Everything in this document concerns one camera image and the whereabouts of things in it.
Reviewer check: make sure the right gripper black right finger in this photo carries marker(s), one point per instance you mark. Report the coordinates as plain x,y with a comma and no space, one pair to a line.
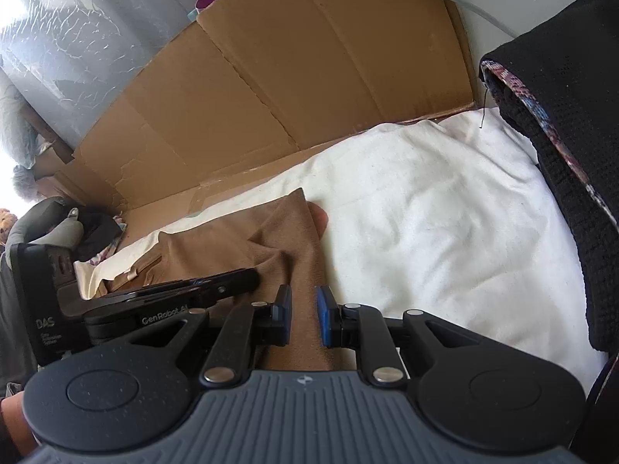
361,329

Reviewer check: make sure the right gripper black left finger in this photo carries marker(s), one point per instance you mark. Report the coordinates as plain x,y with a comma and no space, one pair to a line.
248,328

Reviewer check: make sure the brown t-shirt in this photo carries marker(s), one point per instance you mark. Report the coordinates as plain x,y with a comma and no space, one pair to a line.
281,239

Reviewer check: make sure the person's hand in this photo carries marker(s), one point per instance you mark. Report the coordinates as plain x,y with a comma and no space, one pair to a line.
17,440

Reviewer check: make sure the dark clothing pile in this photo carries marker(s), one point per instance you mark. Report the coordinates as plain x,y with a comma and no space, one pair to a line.
100,230

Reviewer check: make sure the white bear print bedsheet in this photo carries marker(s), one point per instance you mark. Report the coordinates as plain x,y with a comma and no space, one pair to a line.
453,218

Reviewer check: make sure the brown cardboard sheet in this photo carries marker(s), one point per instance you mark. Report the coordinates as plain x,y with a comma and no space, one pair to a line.
254,84

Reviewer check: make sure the grey plastic-wrapped panel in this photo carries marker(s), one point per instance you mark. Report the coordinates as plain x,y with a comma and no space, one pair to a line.
70,59

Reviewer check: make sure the black storage bag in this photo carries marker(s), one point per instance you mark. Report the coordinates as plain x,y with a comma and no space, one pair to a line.
558,86

